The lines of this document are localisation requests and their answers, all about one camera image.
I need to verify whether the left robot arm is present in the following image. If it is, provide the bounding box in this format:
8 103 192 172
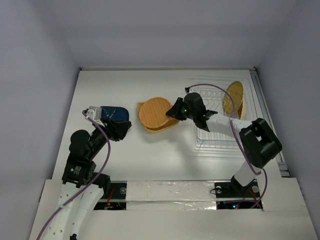
36 117 132 240

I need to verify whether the white wire dish rack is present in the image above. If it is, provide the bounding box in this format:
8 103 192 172
191 75 258 151

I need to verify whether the white side rail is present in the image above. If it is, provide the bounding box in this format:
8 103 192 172
249 67 291 178

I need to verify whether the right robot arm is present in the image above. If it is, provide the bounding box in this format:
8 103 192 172
166 92 283 199

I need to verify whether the fish-shaped woven plate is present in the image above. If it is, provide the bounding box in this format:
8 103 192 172
223 81 247 120

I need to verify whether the dark blue ceramic plate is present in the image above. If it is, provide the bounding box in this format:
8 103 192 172
101 106 130 122

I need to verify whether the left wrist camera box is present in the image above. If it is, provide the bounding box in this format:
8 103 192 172
84 106 103 125

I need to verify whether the round green-rimmed woven plate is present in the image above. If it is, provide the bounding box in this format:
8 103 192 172
138 97 173 128

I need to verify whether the triangular woven basket plate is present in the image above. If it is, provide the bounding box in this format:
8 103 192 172
142 118 180 133

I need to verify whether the silver foil-taped front beam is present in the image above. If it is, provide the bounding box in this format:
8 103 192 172
125 180 217 211

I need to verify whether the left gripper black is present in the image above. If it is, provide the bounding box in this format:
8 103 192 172
87 116 131 158

